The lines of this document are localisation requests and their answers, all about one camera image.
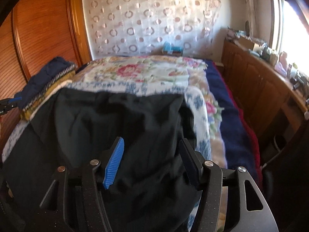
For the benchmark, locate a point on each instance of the navy blue blanket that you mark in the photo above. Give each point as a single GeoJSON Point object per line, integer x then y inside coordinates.
{"type": "Point", "coordinates": [241, 143]}

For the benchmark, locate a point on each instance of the pink floral quilt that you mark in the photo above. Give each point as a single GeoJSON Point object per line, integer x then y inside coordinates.
{"type": "Point", "coordinates": [148, 75]}

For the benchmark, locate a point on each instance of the folded navy clothes stack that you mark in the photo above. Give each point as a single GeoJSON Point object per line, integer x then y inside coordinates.
{"type": "Point", "coordinates": [38, 84]}

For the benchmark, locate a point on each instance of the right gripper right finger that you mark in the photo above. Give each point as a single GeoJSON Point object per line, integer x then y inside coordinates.
{"type": "Point", "coordinates": [207, 177]}

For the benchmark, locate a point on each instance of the black garment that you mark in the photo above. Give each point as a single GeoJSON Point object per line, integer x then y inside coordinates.
{"type": "Point", "coordinates": [61, 208]}

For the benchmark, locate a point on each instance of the blue white floral bedspread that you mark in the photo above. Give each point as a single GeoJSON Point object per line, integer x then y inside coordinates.
{"type": "Point", "coordinates": [151, 191]}

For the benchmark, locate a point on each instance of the wooden sideboard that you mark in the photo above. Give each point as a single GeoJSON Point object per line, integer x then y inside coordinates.
{"type": "Point", "coordinates": [270, 105]}

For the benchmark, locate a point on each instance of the window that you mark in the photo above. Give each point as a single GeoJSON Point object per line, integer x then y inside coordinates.
{"type": "Point", "coordinates": [290, 39]}

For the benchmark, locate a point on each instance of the wooden wardrobe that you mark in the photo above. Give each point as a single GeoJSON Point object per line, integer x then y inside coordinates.
{"type": "Point", "coordinates": [34, 32]}

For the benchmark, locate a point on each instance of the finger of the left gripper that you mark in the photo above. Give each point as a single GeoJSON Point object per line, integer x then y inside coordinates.
{"type": "Point", "coordinates": [15, 99]}

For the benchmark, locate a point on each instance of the teal box on headboard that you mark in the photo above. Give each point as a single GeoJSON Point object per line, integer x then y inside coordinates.
{"type": "Point", "coordinates": [170, 49]}

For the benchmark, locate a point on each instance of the circle patterned curtain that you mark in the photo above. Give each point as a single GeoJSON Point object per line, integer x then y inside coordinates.
{"type": "Point", "coordinates": [143, 27]}

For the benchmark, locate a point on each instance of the clutter on sideboard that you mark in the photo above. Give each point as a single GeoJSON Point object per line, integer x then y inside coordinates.
{"type": "Point", "coordinates": [277, 61]}

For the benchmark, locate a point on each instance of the yellow patterned folded cloth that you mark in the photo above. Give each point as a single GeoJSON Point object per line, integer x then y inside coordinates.
{"type": "Point", "coordinates": [26, 113]}

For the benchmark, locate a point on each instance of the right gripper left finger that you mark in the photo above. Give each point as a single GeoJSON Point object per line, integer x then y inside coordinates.
{"type": "Point", "coordinates": [97, 176]}

